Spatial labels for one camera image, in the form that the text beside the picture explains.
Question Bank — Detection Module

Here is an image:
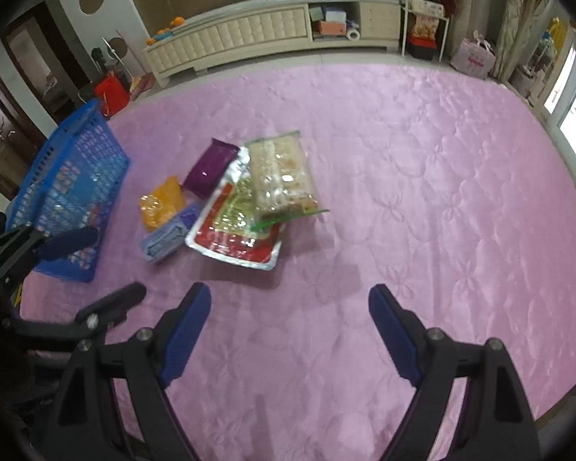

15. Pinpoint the blue plastic basket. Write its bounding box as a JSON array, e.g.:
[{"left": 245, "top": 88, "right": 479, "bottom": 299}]
[{"left": 5, "top": 98, "right": 131, "bottom": 283}]

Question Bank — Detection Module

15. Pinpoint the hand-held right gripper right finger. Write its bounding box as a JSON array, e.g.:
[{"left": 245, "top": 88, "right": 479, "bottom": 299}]
[{"left": 367, "top": 284, "right": 542, "bottom": 461}]

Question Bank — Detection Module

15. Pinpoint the picture gift box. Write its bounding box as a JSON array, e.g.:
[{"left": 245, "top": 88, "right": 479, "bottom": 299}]
[{"left": 410, "top": 14, "right": 437, "bottom": 39}]

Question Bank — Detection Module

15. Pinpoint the red box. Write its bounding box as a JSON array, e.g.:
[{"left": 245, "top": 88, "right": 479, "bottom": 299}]
[{"left": 408, "top": 36, "right": 437, "bottom": 58}]

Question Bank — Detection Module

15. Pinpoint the white mop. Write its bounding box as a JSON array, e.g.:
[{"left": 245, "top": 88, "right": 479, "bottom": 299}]
[{"left": 101, "top": 36, "right": 132, "bottom": 82}]

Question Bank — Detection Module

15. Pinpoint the pink quilted table cover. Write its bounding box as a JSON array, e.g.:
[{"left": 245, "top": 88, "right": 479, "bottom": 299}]
[{"left": 19, "top": 61, "right": 576, "bottom": 461}]

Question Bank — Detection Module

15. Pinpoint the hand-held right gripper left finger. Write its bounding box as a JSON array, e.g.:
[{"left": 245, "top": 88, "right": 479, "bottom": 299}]
[{"left": 42, "top": 281, "right": 212, "bottom": 461}]

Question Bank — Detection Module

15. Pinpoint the patterned curtain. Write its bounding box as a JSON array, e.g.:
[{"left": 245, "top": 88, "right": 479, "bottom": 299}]
[{"left": 499, "top": 0, "right": 553, "bottom": 87}]

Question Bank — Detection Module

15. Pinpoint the cream tv cabinet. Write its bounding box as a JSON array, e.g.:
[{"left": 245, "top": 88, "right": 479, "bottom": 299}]
[{"left": 143, "top": 0, "right": 404, "bottom": 88}]

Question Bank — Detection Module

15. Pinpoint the glass sliding door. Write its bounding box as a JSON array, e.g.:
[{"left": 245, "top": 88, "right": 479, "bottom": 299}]
[{"left": 540, "top": 14, "right": 576, "bottom": 183}]

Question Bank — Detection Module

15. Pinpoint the light blue tissue packet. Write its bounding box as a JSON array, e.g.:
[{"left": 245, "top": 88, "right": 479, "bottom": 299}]
[{"left": 141, "top": 204, "right": 202, "bottom": 265}]

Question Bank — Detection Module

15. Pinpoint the purple snack packet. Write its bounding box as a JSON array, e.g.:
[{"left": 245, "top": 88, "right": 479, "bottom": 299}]
[{"left": 182, "top": 138, "right": 240, "bottom": 197}]

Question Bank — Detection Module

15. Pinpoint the orange snack packet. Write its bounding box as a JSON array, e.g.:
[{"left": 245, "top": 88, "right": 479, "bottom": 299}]
[{"left": 140, "top": 175, "right": 188, "bottom": 231}]

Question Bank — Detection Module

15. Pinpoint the clear cracker packet green seal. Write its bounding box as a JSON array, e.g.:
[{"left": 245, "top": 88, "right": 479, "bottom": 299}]
[{"left": 244, "top": 129, "right": 329, "bottom": 229}]

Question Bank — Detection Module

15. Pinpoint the red silver snack packet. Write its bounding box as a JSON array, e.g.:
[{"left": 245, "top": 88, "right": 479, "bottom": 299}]
[{"left": 185, "top": 146, "right": 284, "bottom": 271}]

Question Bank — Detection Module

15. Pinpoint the white metal rack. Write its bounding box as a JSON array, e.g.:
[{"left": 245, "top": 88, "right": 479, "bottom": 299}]
[{"left": 396, "top": 0, "right": 457, "bottom": 61}]

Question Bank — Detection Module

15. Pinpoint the pink bag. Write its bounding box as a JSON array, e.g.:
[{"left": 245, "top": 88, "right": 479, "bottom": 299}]
[{"left": 450, "top": 33, "right": 497, "bottom": 80}]

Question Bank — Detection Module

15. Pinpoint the dark wooden door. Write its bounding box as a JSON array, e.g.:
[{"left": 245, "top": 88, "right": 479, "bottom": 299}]
[{"left": 0, "top": 58, "right": 46, "bottom": 188}]

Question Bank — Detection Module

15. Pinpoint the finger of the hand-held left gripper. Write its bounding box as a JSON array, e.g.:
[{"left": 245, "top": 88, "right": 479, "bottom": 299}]
[
  {"left": 8, "top": 282, "right": 148, "bottom": 352},
  {"left": 0, "top": 223, "right": 100, "bottom": 283}
]

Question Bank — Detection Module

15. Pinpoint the red paper bag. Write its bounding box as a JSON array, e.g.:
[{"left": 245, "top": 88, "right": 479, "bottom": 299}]
[{"left": 93, "top": 71, "right": 130, "bottom": 117}]

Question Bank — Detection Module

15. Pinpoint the pink broom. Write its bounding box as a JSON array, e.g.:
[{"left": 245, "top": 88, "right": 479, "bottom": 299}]
[{"left": 118, "top": 29, "right": 154, "bottom": 101}]

